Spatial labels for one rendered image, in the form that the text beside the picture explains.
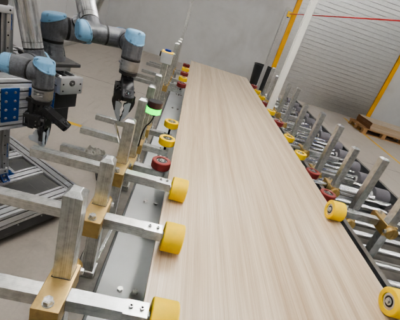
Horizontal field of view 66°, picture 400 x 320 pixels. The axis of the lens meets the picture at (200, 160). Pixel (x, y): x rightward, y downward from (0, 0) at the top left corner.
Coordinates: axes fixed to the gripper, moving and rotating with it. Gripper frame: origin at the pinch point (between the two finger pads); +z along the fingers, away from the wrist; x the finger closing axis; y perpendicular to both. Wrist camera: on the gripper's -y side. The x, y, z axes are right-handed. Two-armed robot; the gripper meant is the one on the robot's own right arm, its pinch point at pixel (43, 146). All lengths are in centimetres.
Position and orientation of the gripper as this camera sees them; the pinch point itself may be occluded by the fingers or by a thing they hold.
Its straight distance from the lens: 142.9
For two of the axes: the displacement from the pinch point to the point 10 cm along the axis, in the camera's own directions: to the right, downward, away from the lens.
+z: -2.9, 8.6, 4.2
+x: 0.0, 4.4, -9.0
